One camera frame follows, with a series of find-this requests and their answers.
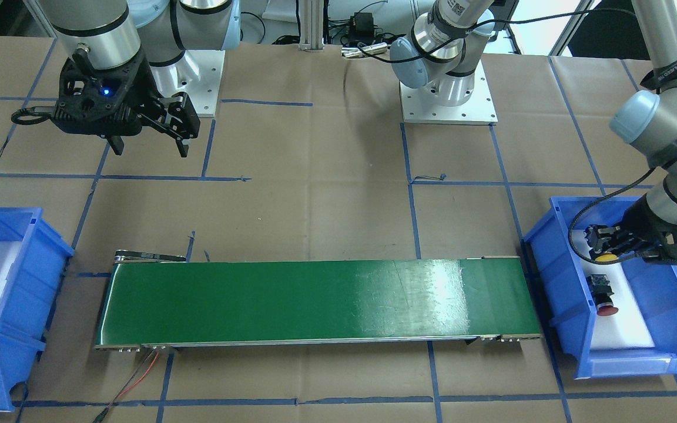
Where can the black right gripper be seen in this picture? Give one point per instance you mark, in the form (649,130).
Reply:
(133,88)

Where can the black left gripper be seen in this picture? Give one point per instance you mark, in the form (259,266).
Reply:
(644,234)

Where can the yellow push button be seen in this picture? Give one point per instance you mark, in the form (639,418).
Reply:
(605,258)

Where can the red push button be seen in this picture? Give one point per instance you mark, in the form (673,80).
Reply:
(601,293)

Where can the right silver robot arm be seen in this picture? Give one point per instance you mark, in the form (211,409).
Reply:
(112,32)

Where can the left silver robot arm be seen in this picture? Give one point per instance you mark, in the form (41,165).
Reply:
(447,43)

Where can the green conveyor belt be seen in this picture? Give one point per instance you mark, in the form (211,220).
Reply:
(162,304)

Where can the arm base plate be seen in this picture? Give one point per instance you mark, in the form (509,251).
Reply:
(198,73)
(450,100)

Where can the aluminium frame post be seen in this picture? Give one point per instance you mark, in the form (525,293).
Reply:
(311,21)

